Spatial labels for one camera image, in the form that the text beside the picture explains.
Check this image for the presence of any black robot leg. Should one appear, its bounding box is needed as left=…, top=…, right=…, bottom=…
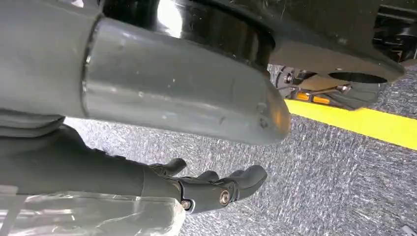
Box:
left=99, top=0, right=407, bottom=84

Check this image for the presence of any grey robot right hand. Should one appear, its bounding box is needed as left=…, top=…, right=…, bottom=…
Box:
left=0, top=0, right=292, bottom=215

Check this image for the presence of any ribbed grey right arm sleeve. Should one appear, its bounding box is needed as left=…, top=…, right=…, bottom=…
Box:
left=0, top=109, right=66, bottom=139

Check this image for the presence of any black furniture frame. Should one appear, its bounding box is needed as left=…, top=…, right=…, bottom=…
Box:
left=373, top=0, right=417, bottom=63

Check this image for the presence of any yellow floor tape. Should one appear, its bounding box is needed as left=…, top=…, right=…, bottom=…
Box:
left=284, top=99, right=417, bottom=151

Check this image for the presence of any clear plastic wrap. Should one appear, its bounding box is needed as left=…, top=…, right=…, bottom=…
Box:
left=0, top=185, right=187, bottom=236

